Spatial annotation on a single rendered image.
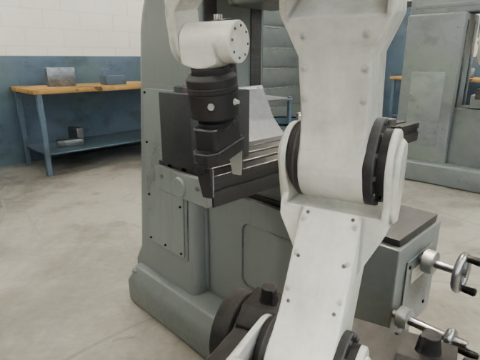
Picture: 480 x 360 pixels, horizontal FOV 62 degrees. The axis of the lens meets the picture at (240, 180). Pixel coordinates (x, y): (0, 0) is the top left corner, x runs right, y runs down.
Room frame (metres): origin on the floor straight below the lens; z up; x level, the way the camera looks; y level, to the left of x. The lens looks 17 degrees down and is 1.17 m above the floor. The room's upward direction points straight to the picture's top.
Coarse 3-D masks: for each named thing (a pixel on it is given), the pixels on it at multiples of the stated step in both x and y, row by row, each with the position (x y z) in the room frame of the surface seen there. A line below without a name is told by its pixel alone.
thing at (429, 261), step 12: (432, 252) 1.03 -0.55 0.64; (468, 252) 1.00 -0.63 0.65; (420, 264) 1.03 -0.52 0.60; (432, 264) 1.02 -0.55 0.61; (444, 264) 1.01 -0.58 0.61; (456, 264) 0.95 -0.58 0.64; (468, 264) 1.00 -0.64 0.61; (456, 276) 0.94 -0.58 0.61; (468, 276) 1.00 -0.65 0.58; (456, 288) 0.94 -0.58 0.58; (468, 288) 0.96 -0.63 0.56
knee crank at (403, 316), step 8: (392, 312) 0.96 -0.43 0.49; (400, 312) 0.93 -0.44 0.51; (408, 312) 0.93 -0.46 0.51; (400, 320) 0.92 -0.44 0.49; (408, 320) 0.93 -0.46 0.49; (416, 320) 0.92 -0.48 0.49; (400, 328) 0.93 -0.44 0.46; (408, 328) 0.93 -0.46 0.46; (416, 328) 0.91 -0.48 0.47; (424, 328) 0.89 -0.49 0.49; (432, 328) 0.89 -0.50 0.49; (448, 336) 0.84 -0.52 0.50; (456, 336) 0.85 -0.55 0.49; (456, 344) 0.84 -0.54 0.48; (464, 344) 0.83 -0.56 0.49; (464, 352) 0.82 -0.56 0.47; (472, 352) 0.82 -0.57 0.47
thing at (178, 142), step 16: (160, 96) 1.02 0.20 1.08; (176, 96) 0.98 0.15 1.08; (240, 96) 1.08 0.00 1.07; (160, 112) 1.03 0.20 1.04; (176, 112) 0.98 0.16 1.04; (240, 112) 1.08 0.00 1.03; (176, 128) 0.98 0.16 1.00; (192, 128) 0.95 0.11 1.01; (240, 128) 1.08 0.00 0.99; (176, 144) 0.99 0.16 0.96; (192, 144) 0.95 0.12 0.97; (176, 160) 0.99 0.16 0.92; (192, 160) 0.95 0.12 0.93
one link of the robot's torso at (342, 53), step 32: (288, 0) 0.61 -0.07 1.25; (320, 0) 0.62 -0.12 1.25; (352, 0) 0.59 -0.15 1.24; (384, 0) 0.57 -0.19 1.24; (288, 32) 0.61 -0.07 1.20; (320, 32) 0.58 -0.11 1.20; (352, 32) 0.56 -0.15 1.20; (384, 32) 0.55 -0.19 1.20; (320, 64) 0.59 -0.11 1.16; (352, 64) 0.57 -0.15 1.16; (384, 64) 0.64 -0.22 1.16; (320, 96) 0.60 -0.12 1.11; (352, 96) 0.57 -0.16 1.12; (320, 128) 0.60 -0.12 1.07; (352, 128) 0.58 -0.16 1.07; (384, 128) 0.61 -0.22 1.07; (288, 160) 0.64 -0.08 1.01; (320, 160) 0.60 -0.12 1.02; (352, 160) 0.58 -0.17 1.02; (384, 160) 0.57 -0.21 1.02; (320, 192) 0.62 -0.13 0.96; (352, 192) 0.58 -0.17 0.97
